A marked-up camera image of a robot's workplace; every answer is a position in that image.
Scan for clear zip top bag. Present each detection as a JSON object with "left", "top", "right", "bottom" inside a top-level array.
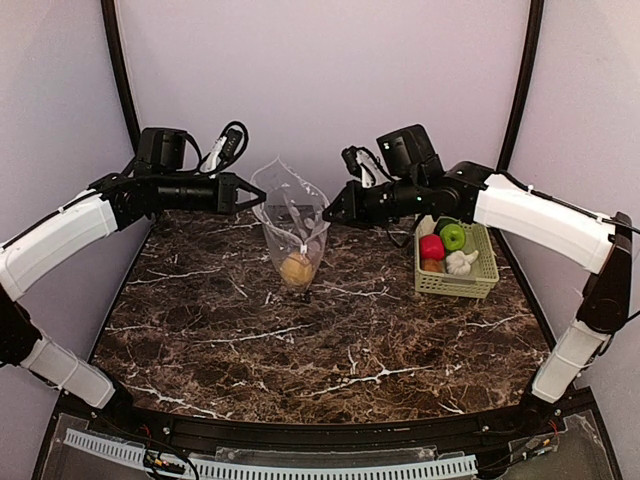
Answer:
[{"left": 251, "top": 159, "right": 329, "bottom": 293}]

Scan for orange peach toy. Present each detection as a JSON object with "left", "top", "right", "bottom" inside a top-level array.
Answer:
[{"left": 279, "top": 252, "right": 314, "bottom": 288}]

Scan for green apple toy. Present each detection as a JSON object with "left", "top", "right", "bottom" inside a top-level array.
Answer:
[{"left": 439, "top": 223, "right": 466, "bottom": 252}]

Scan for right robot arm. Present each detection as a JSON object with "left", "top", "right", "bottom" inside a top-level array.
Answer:
[{"left": 323, "top": 124, "right": 637, "bottom": 404}]

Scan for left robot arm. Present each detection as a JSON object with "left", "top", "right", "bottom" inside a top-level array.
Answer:
[{"left": 1, "top": 121, "right": 266, "bottom": 410}]

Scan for red pepper toy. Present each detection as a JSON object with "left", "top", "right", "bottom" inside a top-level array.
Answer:
[{"left": 418, "top": 234, "right": 446, "bottom": 261}]

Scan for brown potato toy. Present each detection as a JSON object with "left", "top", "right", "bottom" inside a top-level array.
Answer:
[{"left": 420, "top": 258, "right": 445, "bottom": 273}]

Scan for white garlic toy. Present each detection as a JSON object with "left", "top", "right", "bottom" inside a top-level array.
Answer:
[{"left": 445, "top": 250, "right": 479, "bottom": 276}]

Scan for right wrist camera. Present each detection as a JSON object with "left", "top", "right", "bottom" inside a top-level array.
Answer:
[{"left": 341, "top": 146, "right": 393, "bottom": 188}]

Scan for right black corner post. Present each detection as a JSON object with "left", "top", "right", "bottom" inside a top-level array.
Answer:
[{"left": 497, "top": 0, "right": 545, "bottom": 170}]

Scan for black front table rail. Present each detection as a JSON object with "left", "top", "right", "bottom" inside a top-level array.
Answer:
[{"left": 90, "top": 388, "right": 566, "bottom": 454}]

